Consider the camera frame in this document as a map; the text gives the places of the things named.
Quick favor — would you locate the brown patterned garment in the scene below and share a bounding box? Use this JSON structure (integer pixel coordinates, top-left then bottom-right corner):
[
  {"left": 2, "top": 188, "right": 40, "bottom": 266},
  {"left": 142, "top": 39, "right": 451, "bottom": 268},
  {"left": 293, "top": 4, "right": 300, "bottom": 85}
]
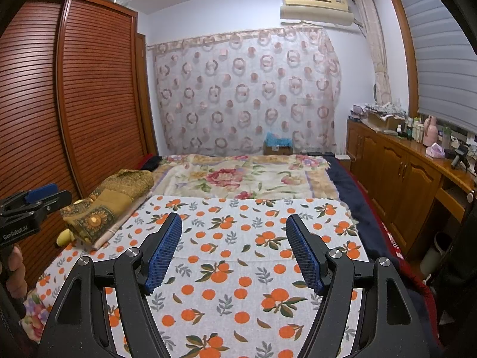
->
[{"left": 61, "top": 169, "right": 155, "bottom": 245}]

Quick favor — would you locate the wooden window frame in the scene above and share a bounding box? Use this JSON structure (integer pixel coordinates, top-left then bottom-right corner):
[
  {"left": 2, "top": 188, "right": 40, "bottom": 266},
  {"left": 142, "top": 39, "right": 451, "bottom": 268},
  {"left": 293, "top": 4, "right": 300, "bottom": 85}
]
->
[{"left": 385, "top": 0, "right": 422, "bottom": 120}]

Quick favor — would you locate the floral blanket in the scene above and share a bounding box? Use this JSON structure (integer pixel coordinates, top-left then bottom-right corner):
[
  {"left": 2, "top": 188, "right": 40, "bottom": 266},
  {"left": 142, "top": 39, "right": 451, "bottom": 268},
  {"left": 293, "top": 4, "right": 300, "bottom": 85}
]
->
[{"left": 20, "top": 154, "right": 338, "bottom": 342}]

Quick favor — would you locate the wooden cabinet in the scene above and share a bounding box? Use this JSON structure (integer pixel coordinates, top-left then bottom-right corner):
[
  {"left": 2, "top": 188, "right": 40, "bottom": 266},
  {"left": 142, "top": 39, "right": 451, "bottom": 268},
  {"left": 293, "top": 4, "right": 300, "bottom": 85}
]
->
[{"left": 346, "top": 117, "right": 477, "bottom": 258}]

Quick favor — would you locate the grey trash bin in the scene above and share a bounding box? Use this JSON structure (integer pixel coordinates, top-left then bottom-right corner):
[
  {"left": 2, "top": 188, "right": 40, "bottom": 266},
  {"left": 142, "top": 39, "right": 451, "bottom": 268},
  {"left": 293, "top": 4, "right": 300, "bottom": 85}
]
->
[{"left": 420, "top": 231, "right": 453, "bottom": 277}]

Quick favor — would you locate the blue cloth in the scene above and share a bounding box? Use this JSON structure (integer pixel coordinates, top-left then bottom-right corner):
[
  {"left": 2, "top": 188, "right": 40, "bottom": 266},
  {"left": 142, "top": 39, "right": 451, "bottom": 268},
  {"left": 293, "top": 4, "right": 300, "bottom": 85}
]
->
[{"left": 265, "top": 132, "right": 293, "bottom": 146}]

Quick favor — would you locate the person's left hand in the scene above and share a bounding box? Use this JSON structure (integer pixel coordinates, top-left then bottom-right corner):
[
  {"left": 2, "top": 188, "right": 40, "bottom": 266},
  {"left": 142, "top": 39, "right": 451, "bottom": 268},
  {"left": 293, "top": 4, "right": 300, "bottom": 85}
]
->
[{"left": 5, "top": 248, "right": 28, "bottom": 306}]

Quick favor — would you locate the beige patterned side curtain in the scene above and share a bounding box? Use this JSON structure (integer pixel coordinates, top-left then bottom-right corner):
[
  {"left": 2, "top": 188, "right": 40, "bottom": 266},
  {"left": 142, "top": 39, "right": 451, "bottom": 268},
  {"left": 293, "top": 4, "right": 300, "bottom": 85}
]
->
[{"left": 352, "top": 0, "right": 394, "bottom": 107}]

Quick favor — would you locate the cardboard box with papers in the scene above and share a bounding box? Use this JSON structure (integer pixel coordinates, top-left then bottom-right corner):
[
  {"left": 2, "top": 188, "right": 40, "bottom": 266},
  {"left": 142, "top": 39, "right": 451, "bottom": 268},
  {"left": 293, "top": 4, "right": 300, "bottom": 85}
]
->
[{"left": 367, "top": 104, "right": 405, "bottom": 132}]

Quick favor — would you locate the navy blanket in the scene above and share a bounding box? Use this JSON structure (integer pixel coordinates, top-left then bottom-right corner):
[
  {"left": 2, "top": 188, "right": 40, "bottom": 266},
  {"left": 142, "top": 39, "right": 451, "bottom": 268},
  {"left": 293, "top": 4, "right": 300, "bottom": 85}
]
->
[{"left": 322, "top": 153, "right": 403, "bottom": 265}]

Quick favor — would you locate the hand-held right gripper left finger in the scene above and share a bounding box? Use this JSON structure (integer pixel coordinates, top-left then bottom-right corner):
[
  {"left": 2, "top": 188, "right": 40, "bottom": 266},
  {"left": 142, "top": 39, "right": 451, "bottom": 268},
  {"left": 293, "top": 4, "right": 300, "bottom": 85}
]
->
[{"left": 37, "top": 212, "right": 183, "bottom": 358}]

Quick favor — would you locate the grey window blind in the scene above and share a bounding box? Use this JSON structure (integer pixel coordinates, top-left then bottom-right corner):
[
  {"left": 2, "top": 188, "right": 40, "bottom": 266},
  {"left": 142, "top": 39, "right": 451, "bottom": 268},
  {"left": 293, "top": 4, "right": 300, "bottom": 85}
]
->
[{"left": 399, "top": 0, "right": 477, "bottom": 135}]

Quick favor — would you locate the blue item on box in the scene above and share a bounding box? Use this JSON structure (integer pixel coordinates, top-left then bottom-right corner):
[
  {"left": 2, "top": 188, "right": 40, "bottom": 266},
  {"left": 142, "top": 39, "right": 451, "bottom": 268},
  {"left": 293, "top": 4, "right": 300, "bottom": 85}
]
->
[{"left": 263, "top": 140, "right": 294, "bottom": 156}]

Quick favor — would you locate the beige air conditioner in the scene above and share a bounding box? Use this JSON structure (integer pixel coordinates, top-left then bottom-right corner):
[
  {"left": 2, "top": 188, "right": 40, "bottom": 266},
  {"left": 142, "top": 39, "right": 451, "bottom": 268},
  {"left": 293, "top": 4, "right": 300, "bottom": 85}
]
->
[{"left": 279, "top": 0, "right": 354, "bottom": 30}]

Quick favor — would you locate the black and red cloth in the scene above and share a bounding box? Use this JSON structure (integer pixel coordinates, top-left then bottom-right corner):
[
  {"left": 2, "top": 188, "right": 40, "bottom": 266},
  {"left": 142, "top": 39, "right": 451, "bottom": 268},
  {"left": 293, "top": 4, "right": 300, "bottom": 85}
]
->
[{"left": 136, "top": 155, "right": 162, "bottom": 171}]

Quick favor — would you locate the yellow plush toy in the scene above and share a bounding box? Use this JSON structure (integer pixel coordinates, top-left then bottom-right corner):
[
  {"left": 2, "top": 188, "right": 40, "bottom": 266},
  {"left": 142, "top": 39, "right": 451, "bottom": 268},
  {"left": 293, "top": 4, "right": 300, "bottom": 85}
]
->
[{"left": 56, "top": 229, "right": 80, "bottom": 247}]

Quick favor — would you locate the black camera on tripod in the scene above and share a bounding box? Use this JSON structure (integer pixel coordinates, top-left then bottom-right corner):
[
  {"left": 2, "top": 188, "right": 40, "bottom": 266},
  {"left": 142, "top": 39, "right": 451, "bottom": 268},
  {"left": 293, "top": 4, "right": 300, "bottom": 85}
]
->
[{"left": 445, "top": 145, "right": 471, "bottom": 170}]

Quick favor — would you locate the circle print sheer curtain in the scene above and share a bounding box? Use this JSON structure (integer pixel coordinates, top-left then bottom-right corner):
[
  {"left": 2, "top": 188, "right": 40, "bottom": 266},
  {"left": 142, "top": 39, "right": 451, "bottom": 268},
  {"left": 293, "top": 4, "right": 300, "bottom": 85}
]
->
[{"left": 147, "top": 28, "right": 341, "bottom": 156}]

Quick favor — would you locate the orange fruit print sheet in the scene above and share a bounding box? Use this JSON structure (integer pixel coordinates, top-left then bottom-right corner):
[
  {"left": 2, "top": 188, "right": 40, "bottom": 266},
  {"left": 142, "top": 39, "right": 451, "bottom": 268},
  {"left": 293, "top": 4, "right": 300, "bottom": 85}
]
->
[{"left": 22, "top": 194, "right": 371, "bottom": 358}]

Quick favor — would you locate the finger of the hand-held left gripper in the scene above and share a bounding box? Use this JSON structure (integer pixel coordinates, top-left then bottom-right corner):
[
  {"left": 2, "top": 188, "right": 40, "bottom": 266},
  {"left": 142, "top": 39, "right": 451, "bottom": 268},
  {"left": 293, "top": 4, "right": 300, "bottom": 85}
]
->
[
  {"left": 35, "top": 190, "right": 72, "bottom": 215},
  {"left": 26, "top": 184, "right": 59, "bottom": 200}
]

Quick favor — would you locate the pink thermos jug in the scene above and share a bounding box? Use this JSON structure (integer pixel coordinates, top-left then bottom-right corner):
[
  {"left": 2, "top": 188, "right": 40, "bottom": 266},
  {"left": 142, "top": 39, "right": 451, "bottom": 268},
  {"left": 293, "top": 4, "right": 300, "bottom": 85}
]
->
[{"left": 423, "top": 115, "right": 437, "bottom": 145}]

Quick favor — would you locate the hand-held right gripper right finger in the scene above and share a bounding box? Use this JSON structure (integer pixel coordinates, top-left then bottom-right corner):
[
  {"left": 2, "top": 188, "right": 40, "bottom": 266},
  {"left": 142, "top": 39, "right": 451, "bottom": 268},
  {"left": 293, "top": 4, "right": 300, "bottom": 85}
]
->
[{"left": 285, "top": 214, "right": 435, "bottom": 358}]

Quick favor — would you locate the wooden louvred wardrobe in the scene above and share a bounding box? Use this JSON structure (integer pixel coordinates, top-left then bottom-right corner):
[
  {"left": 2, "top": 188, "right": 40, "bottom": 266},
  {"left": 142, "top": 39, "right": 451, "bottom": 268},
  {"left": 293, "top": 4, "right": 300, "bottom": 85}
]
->
[{"left": 0, "top": 0, "right": 161, "bottom": 306}]

